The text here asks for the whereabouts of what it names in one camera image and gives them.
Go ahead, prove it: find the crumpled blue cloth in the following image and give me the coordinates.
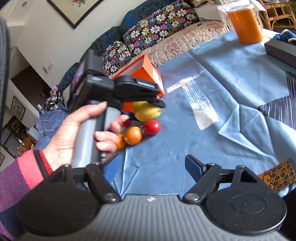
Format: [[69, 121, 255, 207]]
[[36, 104, 70, 150]]

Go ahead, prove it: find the rattan chair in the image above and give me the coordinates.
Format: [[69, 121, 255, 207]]
[[261, 0, 296, 30]]

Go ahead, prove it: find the large framed picture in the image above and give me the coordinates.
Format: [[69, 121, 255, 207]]
[[46, 0, 104, 29]]

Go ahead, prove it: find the dark blue cloth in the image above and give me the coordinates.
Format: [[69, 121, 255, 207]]
[[276, 29, 296, 45]]

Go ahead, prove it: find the dark blue cushion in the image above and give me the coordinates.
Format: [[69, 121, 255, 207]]
[[120, 0, 167, 28], [91, 27, 125, 56], [58, 62, 80, 95]]

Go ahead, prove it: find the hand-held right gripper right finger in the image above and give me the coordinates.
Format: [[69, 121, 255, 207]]
[[183, 154, 260, 204]]

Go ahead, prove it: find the long black box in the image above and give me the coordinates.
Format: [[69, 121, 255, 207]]
[[264, 38, 296, 66]]

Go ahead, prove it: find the blue printed tablecloth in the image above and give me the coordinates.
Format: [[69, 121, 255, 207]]
[[102, 29, 296, 197]]

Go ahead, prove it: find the orange jar with white lid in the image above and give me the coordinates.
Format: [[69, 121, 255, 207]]
[[225, 3, 264, 44]]

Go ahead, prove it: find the person's left forearm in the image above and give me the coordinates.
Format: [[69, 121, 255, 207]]
[[0, 148, 55, 241]]

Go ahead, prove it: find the small orange tomato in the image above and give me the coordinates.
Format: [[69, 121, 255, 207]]
[[124, 126, 143, 145], [116, 134, 127, 150]]

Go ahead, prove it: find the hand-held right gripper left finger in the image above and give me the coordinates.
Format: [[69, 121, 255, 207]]
[[46, 154, 122, 204]]

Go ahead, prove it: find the small framed picture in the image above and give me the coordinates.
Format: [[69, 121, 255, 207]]
[[10, 95, 26, 121]]

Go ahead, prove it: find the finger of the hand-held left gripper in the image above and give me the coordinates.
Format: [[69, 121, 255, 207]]
[[149, 86, 164, 99], [128, 96, 166, 108]]

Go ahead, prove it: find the grey braided strap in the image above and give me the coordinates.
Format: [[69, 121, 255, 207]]
[[0, 17, 11, 130]]

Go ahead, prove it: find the black white floral cloth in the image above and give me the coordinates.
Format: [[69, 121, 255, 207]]
[[38, 86, 64, 112]]

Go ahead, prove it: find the person's left hand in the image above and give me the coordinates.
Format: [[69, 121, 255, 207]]
[[43, 102, 130, 173]]

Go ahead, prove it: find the orange cardboard box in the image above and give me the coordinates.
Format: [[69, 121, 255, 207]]
[[111, 54, 165, 114]]

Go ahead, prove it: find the large yellow pear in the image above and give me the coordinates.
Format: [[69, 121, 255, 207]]
[[132, 101, 162, 122]]

